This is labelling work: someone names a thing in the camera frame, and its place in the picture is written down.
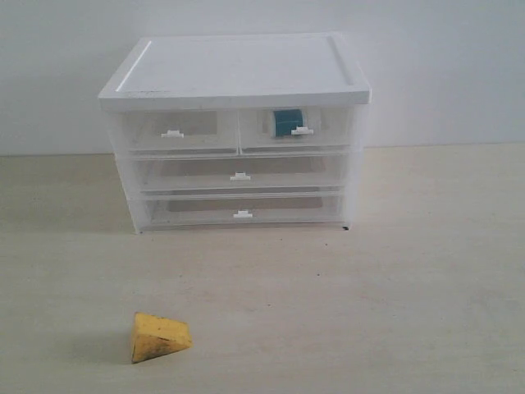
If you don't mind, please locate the white capped blue bottle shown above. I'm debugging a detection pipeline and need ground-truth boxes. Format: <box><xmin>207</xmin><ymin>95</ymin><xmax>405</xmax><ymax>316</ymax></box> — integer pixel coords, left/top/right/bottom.
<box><xmin>270</xmin><ymin>108</ymin><xmax>312</xmax><ymax>138</ymax></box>

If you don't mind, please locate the clear middle wide drawer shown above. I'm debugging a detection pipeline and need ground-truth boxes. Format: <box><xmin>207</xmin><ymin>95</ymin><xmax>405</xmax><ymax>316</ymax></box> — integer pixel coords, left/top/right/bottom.
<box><xmin>131</xmin><ymin>153</ymin><xmax>349</xmax><ymax>194</ymax></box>

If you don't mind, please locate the clear wide drawer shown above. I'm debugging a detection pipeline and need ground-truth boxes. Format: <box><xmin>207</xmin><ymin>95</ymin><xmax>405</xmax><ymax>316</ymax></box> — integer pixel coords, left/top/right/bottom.
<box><xmin>131</xmin><ymin>153</ymin><xmax>349</xmax><ymax>194</ymax></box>
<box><xmin>143</xmin><ymin>191</ymin><xmax>346</xmax><ymax>228</ymax></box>

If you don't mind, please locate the white plastic drawer cabinet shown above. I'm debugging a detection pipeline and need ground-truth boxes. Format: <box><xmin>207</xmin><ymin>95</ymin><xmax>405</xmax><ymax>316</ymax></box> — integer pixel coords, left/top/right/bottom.
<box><xmin>98</xmin><ymin>32</ymin><xmax>371</xmax><ymax>233</ymax></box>

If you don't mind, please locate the clear bottom wide drawer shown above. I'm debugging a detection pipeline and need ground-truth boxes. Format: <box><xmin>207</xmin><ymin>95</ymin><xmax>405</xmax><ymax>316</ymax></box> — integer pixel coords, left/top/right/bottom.
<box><xmin>143</xmin><ymin>191</ymin><xmax>346</xmax><ymax>228</ymax></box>

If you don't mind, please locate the yellow wedge sponge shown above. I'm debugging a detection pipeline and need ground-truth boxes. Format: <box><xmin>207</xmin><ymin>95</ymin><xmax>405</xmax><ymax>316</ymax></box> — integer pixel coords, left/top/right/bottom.
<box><xmin>131</xmin><ymin>312</ymin><xmax>193</xmax><ymax>364</ymax></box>

